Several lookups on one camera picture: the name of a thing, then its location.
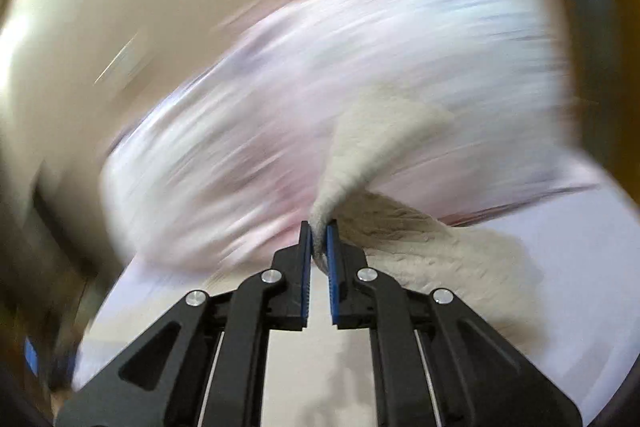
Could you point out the white bed sheet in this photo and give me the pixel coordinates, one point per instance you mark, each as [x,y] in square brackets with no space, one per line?
[585,245]

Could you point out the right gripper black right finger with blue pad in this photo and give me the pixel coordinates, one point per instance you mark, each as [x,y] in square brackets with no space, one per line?
[435,361]

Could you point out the pink floral pillow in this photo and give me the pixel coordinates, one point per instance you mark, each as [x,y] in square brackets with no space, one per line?
[453,107]

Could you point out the beige knitted garment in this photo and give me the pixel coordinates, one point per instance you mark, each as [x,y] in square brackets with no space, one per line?
[490,271]

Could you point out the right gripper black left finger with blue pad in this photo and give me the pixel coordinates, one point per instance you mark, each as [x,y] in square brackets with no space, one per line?
[203,362]

